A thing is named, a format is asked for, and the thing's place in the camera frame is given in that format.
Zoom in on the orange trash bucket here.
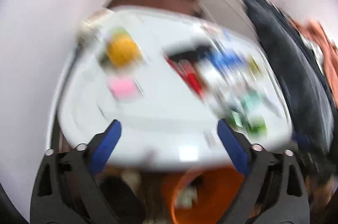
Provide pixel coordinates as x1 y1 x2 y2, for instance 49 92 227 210
161 166 245 223

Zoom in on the green packet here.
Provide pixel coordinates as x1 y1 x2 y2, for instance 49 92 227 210
227 110 267 136

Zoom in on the dark grey blanket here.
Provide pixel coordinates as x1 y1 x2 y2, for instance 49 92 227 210
242 0 337 155

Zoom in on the pink sticky note pad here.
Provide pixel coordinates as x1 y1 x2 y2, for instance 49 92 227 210
108 77 139 99

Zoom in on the white plastic storage box lid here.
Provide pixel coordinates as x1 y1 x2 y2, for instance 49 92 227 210
56 5 294 171

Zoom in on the yellow round object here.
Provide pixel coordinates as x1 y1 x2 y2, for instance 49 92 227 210
106 31 142 68

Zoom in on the salmon pink towel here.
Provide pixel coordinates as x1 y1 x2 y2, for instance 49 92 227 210
290 19 338 106

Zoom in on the cream round object by wall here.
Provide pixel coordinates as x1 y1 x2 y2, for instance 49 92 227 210
77 8 113 43

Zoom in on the white bed frame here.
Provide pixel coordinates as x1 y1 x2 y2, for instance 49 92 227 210
198 0 258 42

